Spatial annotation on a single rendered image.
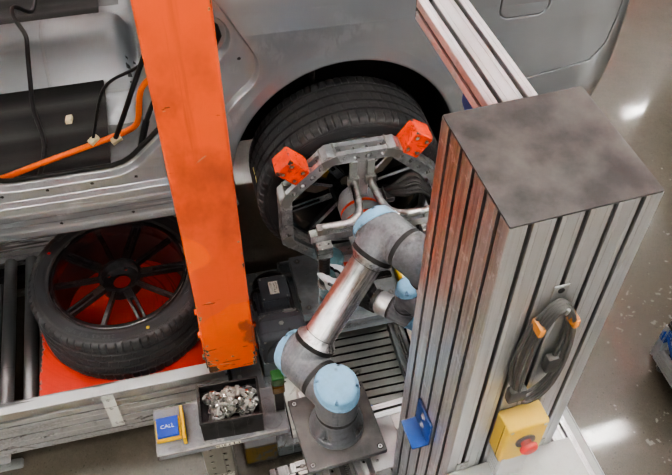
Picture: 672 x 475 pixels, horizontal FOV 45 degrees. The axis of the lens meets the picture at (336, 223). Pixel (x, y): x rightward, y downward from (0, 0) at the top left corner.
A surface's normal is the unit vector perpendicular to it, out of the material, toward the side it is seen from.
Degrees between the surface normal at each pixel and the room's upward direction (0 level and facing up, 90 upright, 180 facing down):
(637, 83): 0
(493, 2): 90
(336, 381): 8
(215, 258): 90
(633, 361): 0
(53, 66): 55
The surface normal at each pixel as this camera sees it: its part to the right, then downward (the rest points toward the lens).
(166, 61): 0.23, 0.73
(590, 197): 0.00, -0.66
